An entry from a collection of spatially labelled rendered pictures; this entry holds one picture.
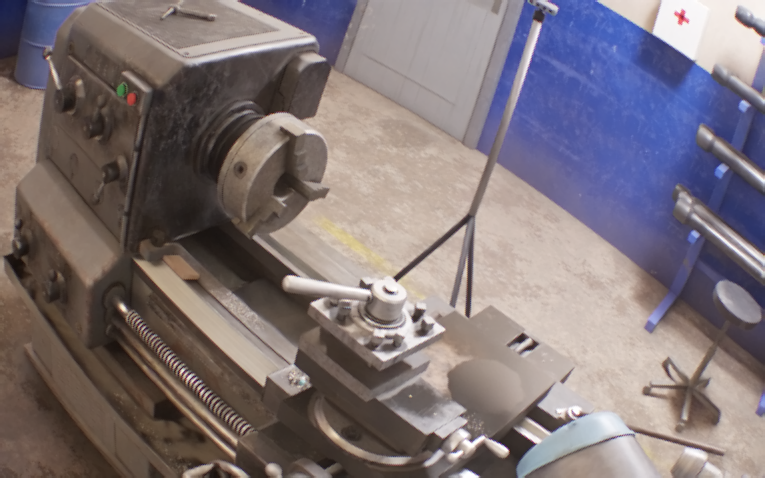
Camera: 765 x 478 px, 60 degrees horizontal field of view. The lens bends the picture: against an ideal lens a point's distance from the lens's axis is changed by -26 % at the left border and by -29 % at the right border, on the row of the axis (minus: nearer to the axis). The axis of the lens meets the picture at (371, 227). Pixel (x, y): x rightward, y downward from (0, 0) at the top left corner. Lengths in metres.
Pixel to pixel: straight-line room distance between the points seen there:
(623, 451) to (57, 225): 1.69
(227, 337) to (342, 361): 0.39
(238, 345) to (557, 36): 3.35
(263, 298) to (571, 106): 2.96
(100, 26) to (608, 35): 3.24
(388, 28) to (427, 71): 0.40
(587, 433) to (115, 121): 1.43
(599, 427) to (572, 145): 4.14
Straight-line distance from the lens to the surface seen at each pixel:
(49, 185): 2.22
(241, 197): 1.79
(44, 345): 2.67
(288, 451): 1.53
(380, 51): 5.40
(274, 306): 2.12
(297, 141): 1.78
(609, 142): 4.70
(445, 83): 5.15
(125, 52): 1.89
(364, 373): 1.47
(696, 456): 1.56
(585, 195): 4.84
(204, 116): 1.87
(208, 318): 1.84
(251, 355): 1.77
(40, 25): 4.66
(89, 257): 1.99
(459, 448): 1.47
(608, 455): 0.70
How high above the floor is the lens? 1.98
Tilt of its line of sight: 30 degrees down
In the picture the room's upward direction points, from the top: 19 degrees clockwise
